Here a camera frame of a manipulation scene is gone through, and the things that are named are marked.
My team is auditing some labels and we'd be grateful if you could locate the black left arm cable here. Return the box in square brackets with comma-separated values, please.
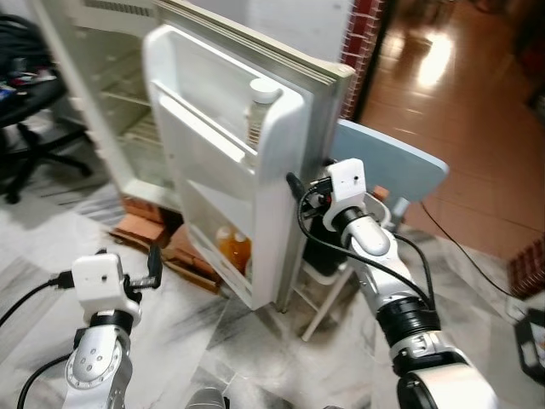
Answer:
[0, 273, 76, 409]

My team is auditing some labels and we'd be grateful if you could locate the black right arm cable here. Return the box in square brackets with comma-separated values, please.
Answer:
[287, 172, 437, 312]

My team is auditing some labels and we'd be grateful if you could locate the black office chair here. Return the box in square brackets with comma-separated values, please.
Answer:
[0, 15, 93, 205]

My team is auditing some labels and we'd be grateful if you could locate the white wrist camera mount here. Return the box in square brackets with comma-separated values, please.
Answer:
[72, 253, 130, 318]
[327, 158, 368, 214]

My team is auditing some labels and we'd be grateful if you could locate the white fridge door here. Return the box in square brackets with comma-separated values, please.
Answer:
[143, 0, 355, 313]

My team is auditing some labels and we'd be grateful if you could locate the red brick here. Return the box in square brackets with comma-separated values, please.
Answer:
[163, 226, 224, 295]
[111, 198, 178, 254]

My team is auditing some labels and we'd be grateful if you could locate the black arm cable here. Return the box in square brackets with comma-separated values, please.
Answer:
[0, 273, 76, 409]
[287, 172, 437, 312]

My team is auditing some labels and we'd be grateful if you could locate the white capped bottle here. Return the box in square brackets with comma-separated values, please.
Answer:
[245, 78, 283, 151]

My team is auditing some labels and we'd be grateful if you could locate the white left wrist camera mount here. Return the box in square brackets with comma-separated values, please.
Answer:
[72, 253, 130, 318]

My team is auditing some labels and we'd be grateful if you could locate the light blue plastic chair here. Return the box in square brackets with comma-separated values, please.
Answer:
[290, 119, 450, 342]

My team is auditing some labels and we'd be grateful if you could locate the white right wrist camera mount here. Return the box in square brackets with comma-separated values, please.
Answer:
[327, 158, 368, 214]

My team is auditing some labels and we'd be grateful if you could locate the black box with print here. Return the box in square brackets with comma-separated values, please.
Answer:
[514, 307, 545, 386]

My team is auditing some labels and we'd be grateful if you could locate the black bag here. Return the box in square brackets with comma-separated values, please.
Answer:
[302, 215, 348, 279]

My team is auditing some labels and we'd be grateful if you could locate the white fridge cabinet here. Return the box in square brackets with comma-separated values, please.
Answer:
[30, 0, 201, 212]

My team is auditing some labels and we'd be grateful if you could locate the grey robot leg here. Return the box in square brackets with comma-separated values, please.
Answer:
[186, 388, 227, 409]

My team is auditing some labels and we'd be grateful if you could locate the black floor power cord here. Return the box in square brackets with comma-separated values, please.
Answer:
[419, 200, 522, 301]

